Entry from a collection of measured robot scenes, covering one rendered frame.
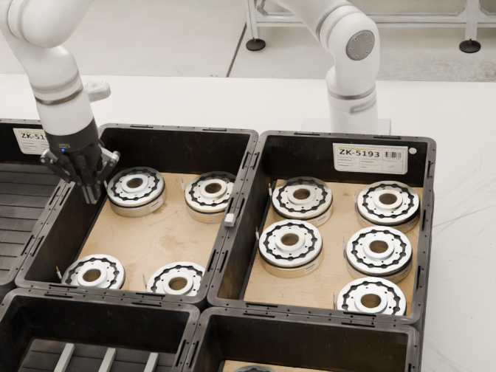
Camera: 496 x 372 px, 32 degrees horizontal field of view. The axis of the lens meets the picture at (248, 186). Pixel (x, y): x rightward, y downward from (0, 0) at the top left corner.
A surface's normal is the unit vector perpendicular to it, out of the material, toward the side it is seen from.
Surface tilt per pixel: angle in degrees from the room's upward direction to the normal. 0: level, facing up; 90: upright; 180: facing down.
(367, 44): 91
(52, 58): 12
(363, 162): 90
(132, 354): 0
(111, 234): 0
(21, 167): 0
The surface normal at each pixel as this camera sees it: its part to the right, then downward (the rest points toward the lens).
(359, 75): 0.40, 0.58
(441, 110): -0.11, -0.74
